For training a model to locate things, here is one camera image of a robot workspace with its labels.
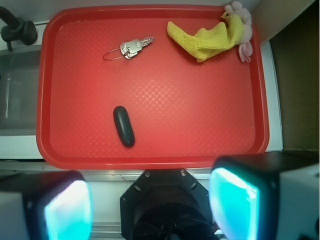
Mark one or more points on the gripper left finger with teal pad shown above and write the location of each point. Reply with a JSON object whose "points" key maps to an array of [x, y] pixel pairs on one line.
{"points": [[45, 206]]}

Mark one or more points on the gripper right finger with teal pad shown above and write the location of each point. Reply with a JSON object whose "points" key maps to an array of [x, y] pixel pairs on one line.
{"points": [[266, 196]]}

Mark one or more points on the silver keys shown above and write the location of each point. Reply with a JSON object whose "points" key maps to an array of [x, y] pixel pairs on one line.
{"points": [[129, 49]]}

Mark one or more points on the red plastic tray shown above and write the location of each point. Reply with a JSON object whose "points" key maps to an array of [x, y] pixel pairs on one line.
{"points": [[184, 114]]}

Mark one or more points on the black oval stone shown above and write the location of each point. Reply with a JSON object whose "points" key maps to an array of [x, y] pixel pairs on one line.
{"points": [[123, 126]]}

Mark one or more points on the grey sink basin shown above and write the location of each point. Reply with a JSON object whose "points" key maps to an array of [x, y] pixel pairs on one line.
{"points": [[19, 77]]}

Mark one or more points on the pink plush toy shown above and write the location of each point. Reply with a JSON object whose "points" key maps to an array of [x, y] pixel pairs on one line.
{"points": [[245, 49]]}

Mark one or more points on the brown cardboard panel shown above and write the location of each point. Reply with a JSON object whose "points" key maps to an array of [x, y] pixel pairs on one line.
{"points": [[296, 57]]}

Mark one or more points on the yellow microfiber cloth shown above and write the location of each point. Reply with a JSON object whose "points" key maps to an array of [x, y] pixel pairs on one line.
{"points": [[206, 43]]}

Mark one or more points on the grey sink faucet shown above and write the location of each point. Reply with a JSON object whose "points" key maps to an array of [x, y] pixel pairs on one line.
{"points": [[16, 29]]}

